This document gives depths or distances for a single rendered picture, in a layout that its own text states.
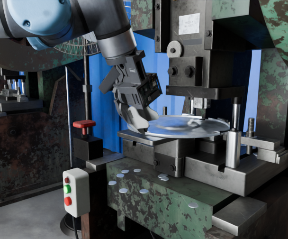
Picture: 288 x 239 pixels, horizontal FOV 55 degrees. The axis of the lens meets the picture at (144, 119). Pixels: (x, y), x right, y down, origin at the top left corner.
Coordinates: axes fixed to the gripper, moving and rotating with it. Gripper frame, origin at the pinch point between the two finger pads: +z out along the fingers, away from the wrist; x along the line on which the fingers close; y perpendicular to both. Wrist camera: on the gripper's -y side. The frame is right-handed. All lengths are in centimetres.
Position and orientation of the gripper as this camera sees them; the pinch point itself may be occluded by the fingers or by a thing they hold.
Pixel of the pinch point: (141, 128)
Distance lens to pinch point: 69.1
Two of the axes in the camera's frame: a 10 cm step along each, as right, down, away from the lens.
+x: 6.2, -5.4, 5.7
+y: 7.3, 1.3, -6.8
